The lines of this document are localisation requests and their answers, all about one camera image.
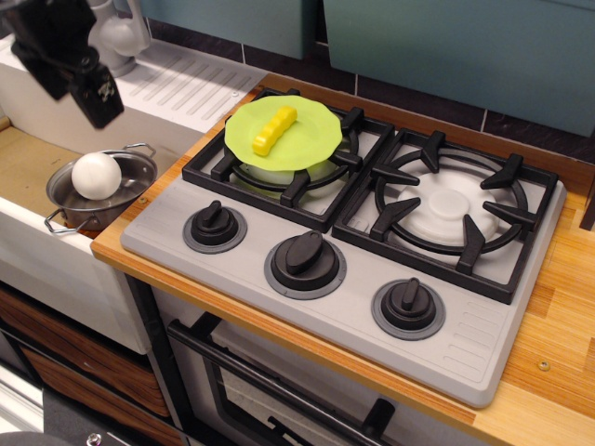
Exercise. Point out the lime green plate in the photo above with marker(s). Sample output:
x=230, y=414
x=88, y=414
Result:
x=309, y=140

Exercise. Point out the black right stove knob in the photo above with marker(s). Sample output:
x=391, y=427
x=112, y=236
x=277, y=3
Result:
x=408, y=310

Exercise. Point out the black left burner grate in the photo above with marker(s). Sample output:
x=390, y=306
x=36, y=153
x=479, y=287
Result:
x=311, y=197

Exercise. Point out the grey toy stove top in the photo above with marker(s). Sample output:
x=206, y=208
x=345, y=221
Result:
x=464, y=360

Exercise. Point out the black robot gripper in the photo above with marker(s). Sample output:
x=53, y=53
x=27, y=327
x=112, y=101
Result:
x=51, y=41

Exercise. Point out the toy oven door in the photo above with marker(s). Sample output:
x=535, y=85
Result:
x=271, y=412

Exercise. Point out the black burner grate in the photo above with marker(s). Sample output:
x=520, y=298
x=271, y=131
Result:
x=470, y=218
x=311, y=197

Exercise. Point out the black left stove knob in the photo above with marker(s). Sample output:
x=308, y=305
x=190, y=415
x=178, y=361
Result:
x=214, y=229

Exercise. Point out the white toy sink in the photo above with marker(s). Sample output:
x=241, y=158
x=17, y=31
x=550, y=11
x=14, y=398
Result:
x=172, y=98

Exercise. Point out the white right burner disc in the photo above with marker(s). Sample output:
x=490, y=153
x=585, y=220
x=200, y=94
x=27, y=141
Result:
x=446, y=198

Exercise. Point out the grey toy faucet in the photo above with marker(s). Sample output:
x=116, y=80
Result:
x=118, y=40

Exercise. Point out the black middle stove knob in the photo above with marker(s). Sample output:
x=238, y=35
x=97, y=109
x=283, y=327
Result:
x=305, y=267

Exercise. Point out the wooden drawer fronts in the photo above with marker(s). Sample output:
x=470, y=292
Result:
x=87, y=367

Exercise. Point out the white toy mushroom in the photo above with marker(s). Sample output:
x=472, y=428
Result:
x=96, y=176

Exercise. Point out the stainless steel pot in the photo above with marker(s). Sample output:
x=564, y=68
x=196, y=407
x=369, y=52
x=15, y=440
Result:
x=75, y=212

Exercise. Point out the black stove knob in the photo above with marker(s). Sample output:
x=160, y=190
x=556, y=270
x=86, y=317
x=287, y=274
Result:
x=408, y=310
x=214, y=229
x=305, y=267

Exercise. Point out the black right burner grate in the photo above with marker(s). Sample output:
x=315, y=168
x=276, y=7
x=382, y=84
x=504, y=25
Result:
x=470, y=218

